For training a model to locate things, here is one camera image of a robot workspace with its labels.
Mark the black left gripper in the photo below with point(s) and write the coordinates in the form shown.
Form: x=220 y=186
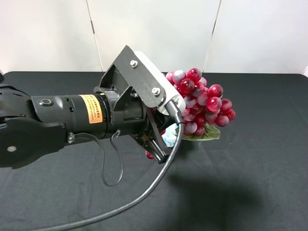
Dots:
x=125 y=94

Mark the red plastic grape bunch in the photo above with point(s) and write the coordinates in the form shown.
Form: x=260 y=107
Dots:
x=204 y=106

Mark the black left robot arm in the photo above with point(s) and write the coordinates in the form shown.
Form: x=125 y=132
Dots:
x=33 y=126

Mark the white and blue bath pouf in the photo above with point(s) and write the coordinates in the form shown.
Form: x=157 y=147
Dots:
x=169 y=135

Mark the black tablecloth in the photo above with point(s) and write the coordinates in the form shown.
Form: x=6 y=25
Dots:
x=253 y=178

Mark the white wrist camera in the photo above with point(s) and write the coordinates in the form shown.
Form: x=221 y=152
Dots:
x=170 y=92

